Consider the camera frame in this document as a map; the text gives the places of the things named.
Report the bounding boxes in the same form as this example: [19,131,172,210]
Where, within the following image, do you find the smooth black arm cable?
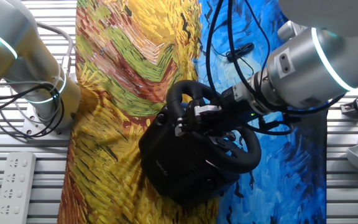
[227,0,344,136]

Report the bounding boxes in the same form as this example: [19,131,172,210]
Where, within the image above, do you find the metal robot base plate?
[22,102,74,141]

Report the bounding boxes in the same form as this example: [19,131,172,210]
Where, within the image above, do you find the black steering wheel base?
[138,105,241,207]

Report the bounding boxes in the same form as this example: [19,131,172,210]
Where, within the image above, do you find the white power strip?
[0,151,37,224]

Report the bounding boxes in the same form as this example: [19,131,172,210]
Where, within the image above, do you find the thin black wheel cable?
[209,42,256,85]

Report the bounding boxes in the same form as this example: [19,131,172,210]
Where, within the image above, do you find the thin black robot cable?
[0,81,65,138]

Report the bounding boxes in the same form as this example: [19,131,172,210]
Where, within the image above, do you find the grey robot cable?
[35,22,75,77]

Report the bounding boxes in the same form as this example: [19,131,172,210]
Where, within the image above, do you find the thick braided black cable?
[205,0,227,105]

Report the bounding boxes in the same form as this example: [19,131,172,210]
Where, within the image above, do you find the black racing steering wheel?
[165,80,262,174]

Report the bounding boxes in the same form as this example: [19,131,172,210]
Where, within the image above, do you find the blue yellow painting print cloth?
[57,0,328,224]

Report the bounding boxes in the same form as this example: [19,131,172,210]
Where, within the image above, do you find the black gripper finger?
[174,116,218,138]
[183,98,223,124]

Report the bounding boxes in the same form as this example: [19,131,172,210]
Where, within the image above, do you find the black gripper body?
[211,93,262,132]

